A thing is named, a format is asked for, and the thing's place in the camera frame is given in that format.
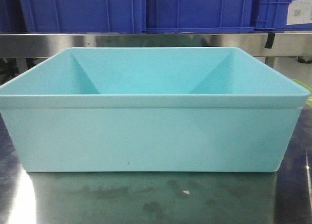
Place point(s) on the light blue plastic tub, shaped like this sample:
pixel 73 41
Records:
pixel 202 109

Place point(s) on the blue crate middle background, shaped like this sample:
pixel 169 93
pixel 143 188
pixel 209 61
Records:
pixel 198 16

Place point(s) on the blue crate background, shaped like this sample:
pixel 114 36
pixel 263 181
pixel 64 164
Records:
pixel 198 16
pixel 272 15
pixel 84 16

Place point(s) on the black tape strip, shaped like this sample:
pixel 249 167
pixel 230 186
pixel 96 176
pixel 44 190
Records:
pixel 269 41

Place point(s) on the blue crate left background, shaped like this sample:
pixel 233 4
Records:
pixel 84 16

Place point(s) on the blue crate right background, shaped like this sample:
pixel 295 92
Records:
pixel 272 15

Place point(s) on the green object behind tub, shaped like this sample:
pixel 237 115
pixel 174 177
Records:
pixel 303 85

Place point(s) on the white paper label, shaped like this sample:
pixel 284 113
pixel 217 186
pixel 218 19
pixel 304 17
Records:
pixel 299 12

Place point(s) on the stainless steel shelf rail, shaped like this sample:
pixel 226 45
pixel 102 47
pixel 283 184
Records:
pixel 297 43

